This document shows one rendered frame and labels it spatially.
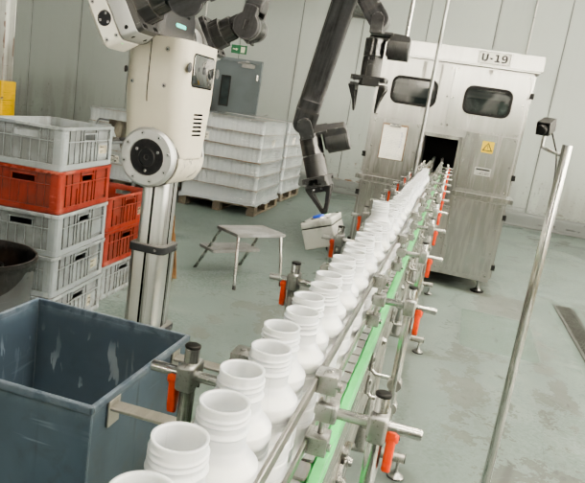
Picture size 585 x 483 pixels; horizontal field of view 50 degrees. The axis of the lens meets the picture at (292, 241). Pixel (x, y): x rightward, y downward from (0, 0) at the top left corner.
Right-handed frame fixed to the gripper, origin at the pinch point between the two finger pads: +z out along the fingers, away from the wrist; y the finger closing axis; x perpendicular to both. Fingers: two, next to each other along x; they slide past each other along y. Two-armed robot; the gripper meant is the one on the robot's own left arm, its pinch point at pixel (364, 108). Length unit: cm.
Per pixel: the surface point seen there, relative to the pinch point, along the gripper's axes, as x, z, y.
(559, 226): -936, 136, -223
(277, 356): 136, 23, -16
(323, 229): 35.4, 30.5, -0.1
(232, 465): 147, 26, -17
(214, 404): 145, 24, -14
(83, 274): -123, 113, 162
